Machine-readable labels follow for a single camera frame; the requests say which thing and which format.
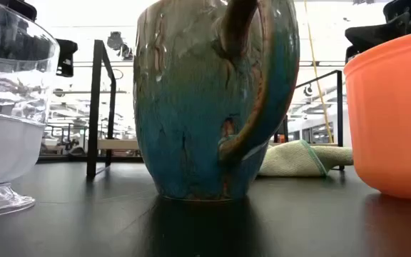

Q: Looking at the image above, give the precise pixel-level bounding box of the green microfiber cloth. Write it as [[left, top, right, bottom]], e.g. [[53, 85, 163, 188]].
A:
[[258, 139, 354, 178]]

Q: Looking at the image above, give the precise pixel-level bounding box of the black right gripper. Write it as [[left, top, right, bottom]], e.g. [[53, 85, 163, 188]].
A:
[[344, 0, 411, 64]]

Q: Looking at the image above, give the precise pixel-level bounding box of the ceiling mounted black camera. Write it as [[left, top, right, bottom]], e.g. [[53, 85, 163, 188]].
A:
[[106, 31, 135, 61]]

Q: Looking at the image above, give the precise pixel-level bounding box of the yellow cable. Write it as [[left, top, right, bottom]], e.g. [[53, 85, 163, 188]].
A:
[[303, 0, 335, 144]]

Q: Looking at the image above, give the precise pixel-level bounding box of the wooden shelf with black frame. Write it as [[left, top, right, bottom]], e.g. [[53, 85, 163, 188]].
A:
[[86, 39, 345, 178]]

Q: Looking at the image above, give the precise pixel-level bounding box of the orange plastic mug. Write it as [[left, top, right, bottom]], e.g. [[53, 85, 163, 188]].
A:
[[343, 28, 411, 203]]

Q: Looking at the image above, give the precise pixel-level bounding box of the teal brown glazed ceramic mug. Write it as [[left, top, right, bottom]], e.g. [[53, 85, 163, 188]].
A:
[[133, 0, 301, 202]]

